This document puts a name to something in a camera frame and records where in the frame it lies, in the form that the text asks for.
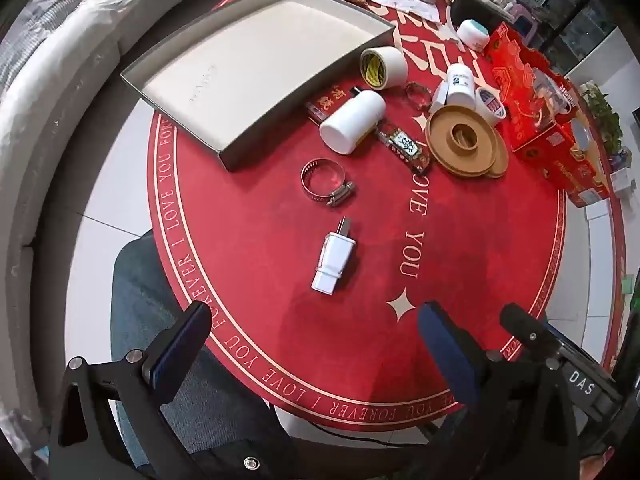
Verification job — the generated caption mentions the small metal ring clamp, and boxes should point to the small metal ring clamp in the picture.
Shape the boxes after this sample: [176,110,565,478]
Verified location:
[404,81,433,110]

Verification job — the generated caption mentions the light grey sofa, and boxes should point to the light grey sofa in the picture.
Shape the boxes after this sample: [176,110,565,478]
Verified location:
[0,0,211,411]

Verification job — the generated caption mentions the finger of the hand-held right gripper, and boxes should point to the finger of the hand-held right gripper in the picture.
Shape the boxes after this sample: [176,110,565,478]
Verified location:
[501,303,561,361]

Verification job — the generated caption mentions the white plug adapter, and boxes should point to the white plug adapter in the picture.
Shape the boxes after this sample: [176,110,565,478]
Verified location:
[310,217,357,295]

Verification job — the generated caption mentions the green potted plant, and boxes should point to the green potted plant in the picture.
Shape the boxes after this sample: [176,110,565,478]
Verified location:
[582,85,631,156]

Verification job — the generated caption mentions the white masking tape roll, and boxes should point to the white masking tape roll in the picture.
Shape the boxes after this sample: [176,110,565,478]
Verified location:
[360,46,410,92]

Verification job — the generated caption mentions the red cigarette pack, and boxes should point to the red cigarette pack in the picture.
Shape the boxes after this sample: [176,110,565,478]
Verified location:
[377,120,432,168]

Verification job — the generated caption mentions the white jar teal lid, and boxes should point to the white jar teal lid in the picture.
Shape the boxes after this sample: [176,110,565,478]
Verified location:
[457,19,491,52]

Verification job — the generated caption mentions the silver top can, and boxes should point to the silver top can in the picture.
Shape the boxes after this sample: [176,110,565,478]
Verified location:
[570,120,593,153]

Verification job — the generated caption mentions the person's leg in jeans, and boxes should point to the person's leg in jeans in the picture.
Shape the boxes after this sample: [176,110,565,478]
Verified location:
[110,232,301,480]

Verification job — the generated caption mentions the grey cardboard tray box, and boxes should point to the grey cardboard tray box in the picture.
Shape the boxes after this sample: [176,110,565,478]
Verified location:
[120,0,397,173]

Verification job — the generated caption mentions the clear tape roll striped core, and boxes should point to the clear tape roll striped core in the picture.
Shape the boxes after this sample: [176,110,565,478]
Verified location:
[475,86,507,126]

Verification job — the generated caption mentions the white bottle yellow label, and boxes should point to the white bottle yellow label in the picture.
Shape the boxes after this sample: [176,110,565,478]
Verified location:
[319,90,387,156]

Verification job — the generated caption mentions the red cardboard box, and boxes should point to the red cardboard box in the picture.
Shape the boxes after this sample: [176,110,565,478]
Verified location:
[487,22,612,208]

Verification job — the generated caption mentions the pink plastic stool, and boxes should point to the pink plastic stool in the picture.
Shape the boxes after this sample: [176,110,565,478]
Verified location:
[511,2,541,36]

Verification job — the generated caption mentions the black box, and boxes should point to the black box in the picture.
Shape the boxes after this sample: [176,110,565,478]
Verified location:
[450,0,511,28]

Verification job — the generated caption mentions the large metal hose clamp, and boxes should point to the large metal hose clamp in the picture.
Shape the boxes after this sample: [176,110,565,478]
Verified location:
[300,158,357,207]

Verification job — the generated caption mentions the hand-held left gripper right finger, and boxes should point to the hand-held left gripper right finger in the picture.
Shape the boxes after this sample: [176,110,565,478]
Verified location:
[417,301,583,480]

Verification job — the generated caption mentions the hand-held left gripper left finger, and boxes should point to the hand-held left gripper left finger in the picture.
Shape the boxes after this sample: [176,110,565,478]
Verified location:
[47,301,213,480]

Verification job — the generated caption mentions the red round table mat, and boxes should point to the red round table mat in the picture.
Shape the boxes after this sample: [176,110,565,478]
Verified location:
[147,0,628,433]

